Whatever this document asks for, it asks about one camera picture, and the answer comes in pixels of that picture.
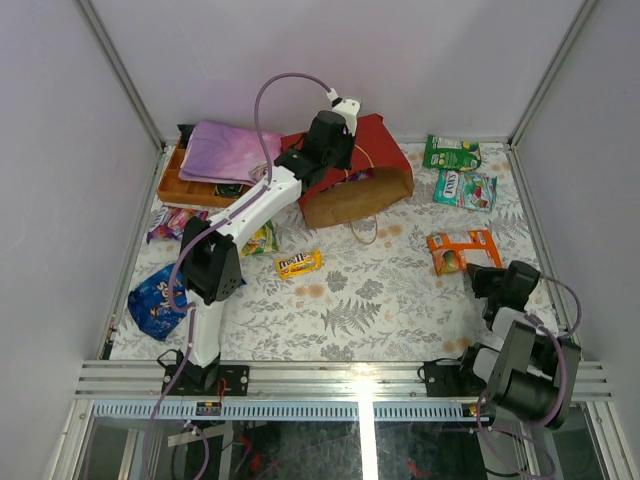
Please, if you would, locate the dark patterned cloth at back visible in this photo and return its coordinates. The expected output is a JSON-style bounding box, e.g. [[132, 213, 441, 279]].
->
[[177, 124, 195, 144]]

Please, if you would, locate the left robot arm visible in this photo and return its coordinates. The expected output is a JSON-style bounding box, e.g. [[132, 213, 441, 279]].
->
[[176, 101, 358, 395]]

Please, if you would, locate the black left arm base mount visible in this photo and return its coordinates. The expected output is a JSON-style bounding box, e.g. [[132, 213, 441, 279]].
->
[[156, 349, 250, 398]]

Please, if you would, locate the pink purple Fox's candy bag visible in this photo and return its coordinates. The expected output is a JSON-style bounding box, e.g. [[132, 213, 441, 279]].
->
[[145, 206, 209, 244]]

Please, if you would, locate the red paper bag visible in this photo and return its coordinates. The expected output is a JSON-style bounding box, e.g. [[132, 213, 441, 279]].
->
[[298, 113, 414, 229]]

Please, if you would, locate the green candy packet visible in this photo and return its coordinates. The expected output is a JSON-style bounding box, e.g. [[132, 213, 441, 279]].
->
[[423, 135, 482, 171]]

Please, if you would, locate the wooden compartment tray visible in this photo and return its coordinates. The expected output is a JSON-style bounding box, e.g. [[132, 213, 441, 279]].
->
[[157, 140, 234, 208]]

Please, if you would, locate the aluminium front rail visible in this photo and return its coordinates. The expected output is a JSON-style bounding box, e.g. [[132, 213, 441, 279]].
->
[[74, 360, 614, 402]]

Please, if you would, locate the yellow M&M's packet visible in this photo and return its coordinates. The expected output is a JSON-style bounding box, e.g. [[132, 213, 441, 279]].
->
[[275, 249, 323, 280]]

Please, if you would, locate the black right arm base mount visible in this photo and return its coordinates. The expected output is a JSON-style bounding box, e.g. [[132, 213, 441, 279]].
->
[[417, 358, 487, 398]]

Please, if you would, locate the dark rolled patterned cloth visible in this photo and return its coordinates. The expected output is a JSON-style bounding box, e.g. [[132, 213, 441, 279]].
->
[[215, 184, 245, 198]]

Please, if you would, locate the yellow green Fox's candy bag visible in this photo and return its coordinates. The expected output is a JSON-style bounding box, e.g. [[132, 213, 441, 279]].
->
[[240, 220, 279, 258]]

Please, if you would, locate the blue Oreo snack bag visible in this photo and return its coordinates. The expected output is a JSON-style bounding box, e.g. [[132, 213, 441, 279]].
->
[[127, 262, 246, 341]]

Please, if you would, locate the orange snack packet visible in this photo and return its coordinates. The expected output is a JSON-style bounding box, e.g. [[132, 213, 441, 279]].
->
[[426, 229, 503, 276]]

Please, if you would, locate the purple white candy bag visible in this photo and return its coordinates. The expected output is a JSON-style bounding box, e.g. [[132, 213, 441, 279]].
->
[[345, 169, 373, 182]]

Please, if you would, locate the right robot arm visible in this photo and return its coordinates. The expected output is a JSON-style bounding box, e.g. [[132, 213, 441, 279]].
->
[[455, 261, 582, 430]]

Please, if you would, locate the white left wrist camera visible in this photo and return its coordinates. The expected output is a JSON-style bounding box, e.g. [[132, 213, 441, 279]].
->
[[326, 88, 361, 137]]

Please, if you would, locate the teal Fox's candy bag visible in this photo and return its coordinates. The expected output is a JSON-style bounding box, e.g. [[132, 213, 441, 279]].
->
[[433, 170, 498, 212]]

